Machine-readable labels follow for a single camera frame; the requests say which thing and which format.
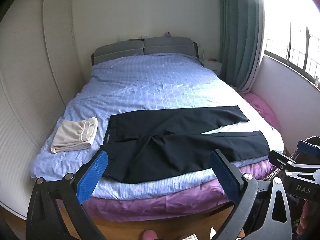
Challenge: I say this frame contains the grey headboard cushion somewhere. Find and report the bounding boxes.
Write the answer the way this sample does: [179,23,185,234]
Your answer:
[144,37,198,56]
[94,41,145,65]

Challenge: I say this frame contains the white nightstand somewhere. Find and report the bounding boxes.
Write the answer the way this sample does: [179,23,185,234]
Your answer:
[202,60,222,76]

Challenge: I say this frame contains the window with metal railing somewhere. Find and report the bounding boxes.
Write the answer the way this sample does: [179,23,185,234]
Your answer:
[263,0,320,88]

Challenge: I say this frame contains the purple quilt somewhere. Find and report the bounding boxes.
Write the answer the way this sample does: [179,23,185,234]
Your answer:
[82,92,281,222]

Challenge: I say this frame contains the white wardrobe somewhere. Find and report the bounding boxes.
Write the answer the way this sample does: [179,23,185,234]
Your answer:
[0,0,83,218]

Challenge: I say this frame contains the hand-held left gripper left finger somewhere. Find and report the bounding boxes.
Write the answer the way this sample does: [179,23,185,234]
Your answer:
[26,151,108,240]

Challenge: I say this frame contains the folded beige cloth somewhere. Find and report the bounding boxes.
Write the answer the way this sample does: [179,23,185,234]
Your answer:
[51,117,98,154]

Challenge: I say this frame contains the black pants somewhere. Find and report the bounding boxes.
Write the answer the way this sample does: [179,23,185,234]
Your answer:
[102,106,270,184]

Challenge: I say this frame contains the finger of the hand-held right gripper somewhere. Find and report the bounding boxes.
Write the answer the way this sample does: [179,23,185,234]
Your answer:
[268,150,320,202]
[297,141,320,158]

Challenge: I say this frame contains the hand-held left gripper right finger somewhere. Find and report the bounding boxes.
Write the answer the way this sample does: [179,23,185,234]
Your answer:
[209,149,292,240]

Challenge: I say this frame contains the bed with blue checked sheet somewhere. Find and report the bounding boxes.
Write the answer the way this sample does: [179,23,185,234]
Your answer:
[30,37,284,240]

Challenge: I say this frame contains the teal curtain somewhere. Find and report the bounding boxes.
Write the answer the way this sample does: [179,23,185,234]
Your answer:
[217,0,265,93]

